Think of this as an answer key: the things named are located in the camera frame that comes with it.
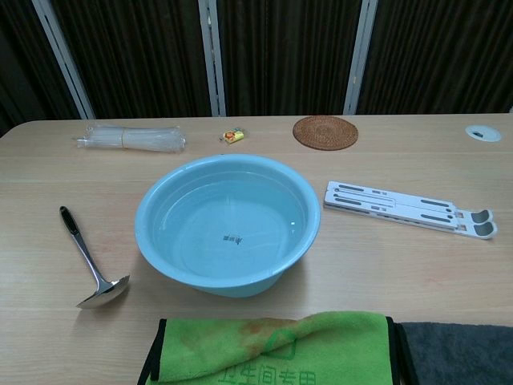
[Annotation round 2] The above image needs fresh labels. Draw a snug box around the silver ladle with black handle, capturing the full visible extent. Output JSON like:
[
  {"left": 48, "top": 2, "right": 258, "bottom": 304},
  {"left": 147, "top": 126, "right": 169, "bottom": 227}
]
[{"left": 59, "top": 205, "right": 131, "bottom": 310}]

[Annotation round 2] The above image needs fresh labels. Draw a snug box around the white folding laptop stand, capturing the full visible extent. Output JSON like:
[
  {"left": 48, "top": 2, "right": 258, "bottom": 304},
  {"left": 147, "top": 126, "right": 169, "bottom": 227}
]
[{"left": 323, "top": 180, "right": 499, "bottom": 241}]

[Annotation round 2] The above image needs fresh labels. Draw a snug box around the white round cable grommet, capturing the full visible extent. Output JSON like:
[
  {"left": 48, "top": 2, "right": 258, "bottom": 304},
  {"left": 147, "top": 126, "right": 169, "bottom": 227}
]
[{"left": 465, "top": 124, "right": 503, "bottom": 142}]

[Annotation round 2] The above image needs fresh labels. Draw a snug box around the light blue plastic basin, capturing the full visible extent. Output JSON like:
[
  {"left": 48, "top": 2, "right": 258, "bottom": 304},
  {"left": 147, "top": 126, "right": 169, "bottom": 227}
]
[{"left": 134, "top": 154, "right": 321, "bottom": 298}]

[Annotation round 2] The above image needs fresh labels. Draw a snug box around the clear plastic wrapped bundle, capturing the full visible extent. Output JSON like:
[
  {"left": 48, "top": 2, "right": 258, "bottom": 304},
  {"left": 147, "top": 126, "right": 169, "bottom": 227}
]
[{"left": 75, "top": 124, "right": 188, "bottom": 154}]

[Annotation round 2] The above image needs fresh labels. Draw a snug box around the round woven rattan coaster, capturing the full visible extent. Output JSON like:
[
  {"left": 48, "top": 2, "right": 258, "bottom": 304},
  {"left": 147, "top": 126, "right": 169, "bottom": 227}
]
[{"left": 293, "top": 115, "right": 359, "bottom": 152}]

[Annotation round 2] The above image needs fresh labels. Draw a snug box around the dark grey cloth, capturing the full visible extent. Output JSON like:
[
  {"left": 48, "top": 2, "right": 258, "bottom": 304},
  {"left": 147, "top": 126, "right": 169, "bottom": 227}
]
[{"left": 394, "top": 322, "right": 513, "bottom": 385}]

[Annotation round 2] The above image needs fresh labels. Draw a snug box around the green microfiber cloth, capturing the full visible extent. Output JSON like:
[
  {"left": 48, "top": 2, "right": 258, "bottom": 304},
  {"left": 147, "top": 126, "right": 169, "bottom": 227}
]
[{"left": 137, "top": 311, "right": 402, "bottom": 385}]

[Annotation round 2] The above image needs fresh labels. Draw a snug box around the small yellow candy packet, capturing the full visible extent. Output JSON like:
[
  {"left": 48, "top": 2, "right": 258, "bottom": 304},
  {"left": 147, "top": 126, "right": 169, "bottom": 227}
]
[{"left": 219, "top": 126, "right": 247, "bottom": 144}]

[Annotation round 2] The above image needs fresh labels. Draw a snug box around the grey metal partition post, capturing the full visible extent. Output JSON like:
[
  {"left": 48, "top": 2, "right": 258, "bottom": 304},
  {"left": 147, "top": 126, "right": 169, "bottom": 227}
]
[
  {"left": 31, "top": 0, "right": 96, "bottom": 120},
  {"left": 343, "top": 0, "right": 378, "bottom": 116},
  {"left": 199, "top": 0, "right": 228, "bottom": 117}
]

